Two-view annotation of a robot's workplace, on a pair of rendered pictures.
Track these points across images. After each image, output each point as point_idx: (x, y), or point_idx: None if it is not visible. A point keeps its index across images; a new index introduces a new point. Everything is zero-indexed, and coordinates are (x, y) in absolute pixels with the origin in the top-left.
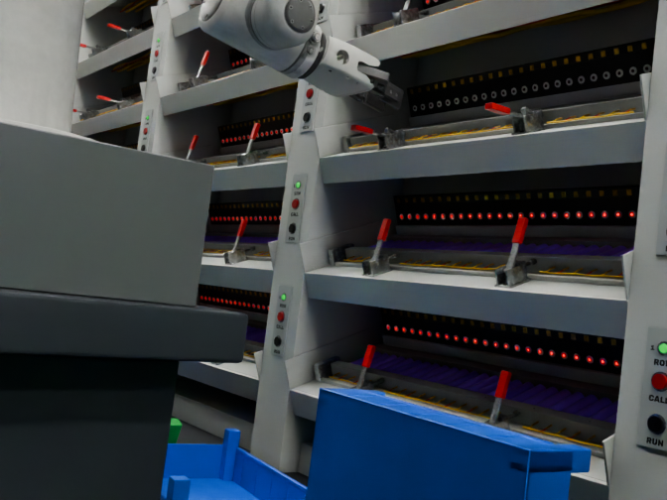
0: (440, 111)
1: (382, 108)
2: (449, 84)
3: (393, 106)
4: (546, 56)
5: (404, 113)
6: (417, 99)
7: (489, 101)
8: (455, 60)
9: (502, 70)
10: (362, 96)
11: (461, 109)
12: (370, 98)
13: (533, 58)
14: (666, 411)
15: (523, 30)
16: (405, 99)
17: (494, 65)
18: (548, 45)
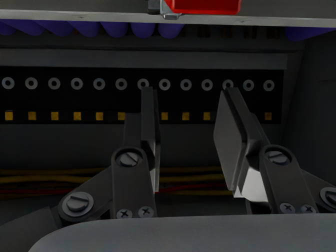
0: (208, 71)
1: (221, 98)
2: (175, 115)
3: (142, 98)
4: (27, 125)
5: (305, 80)
6: (259, 100)
7: (88, 73)
8: (203, 145)
9: (50, 120)
10: (255, 165)
11: (152, 68)
12: (234, 145)
13: (51, 126)
14: None
15: (40, 169)
16: (300, 103)
17: (123, 126)
18: (29, 138)
